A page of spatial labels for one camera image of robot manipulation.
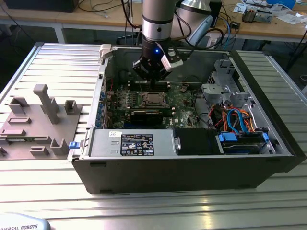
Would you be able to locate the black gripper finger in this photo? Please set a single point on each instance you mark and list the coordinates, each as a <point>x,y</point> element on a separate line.
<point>164,73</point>
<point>140,68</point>

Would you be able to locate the silver green CPU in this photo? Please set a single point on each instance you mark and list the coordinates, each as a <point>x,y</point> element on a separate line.
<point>153,97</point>

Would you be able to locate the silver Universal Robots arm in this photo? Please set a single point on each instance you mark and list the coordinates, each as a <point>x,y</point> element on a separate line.
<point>157,21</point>

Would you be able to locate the RAM slot with white latches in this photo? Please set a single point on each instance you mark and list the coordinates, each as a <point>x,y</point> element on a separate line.
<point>135,83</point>
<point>173,112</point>
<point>135,86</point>
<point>173,108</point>

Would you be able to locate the black RAM slot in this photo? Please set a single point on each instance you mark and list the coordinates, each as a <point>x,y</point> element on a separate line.
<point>135,88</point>
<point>135,85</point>

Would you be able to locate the CPU socket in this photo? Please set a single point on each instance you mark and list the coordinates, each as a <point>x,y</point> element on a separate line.
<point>143,101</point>

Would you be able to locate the coin cell battery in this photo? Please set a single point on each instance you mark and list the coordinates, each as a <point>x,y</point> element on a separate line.
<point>183,89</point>

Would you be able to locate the green motherboard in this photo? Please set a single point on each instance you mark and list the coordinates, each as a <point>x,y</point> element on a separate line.
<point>184,112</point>

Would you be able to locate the black graphics card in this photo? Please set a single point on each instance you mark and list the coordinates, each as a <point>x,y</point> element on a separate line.
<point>146,118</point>

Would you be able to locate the metal drive cage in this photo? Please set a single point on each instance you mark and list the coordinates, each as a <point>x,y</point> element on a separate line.
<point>213,92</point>

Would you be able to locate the black optical drive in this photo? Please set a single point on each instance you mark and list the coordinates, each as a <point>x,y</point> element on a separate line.
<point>194,141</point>

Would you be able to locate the wooden desk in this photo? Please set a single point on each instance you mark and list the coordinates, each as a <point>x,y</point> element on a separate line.
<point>263,30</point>
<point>84,18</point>

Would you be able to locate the black upright box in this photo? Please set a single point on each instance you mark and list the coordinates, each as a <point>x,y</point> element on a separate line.
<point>216,12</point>

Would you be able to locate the silver power supply unit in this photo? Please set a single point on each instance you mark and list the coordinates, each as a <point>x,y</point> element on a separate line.
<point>105,143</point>

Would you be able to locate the small black box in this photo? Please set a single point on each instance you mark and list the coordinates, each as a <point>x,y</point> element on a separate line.
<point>235,24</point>

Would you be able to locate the blue disk carrier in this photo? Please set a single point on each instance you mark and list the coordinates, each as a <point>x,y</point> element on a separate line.
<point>226,139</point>

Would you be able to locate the blue case latch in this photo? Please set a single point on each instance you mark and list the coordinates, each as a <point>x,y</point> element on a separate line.
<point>73,145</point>

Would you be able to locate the black open PC case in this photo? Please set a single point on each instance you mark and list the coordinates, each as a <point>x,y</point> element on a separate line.
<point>168,175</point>

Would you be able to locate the hard disk drive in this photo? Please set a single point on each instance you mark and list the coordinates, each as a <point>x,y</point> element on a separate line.
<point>242,148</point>

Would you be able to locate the grey electronic device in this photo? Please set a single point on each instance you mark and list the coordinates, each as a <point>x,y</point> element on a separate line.
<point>263,16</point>

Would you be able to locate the grey parts rack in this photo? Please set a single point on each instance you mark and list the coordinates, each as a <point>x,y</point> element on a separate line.
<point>36,124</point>

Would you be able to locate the black flat box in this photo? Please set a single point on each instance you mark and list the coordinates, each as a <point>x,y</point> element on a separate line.
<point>36,6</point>

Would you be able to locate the white papers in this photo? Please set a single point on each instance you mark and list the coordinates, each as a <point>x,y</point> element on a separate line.
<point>290,18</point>

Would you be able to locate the blue cardboard box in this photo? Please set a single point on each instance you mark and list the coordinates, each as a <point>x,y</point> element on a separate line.
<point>283,3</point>

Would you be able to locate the pale blue teach pendant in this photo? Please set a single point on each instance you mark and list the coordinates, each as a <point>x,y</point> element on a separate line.
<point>24,226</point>

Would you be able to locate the white camera, black face plate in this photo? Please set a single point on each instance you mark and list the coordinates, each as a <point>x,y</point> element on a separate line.
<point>171,62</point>

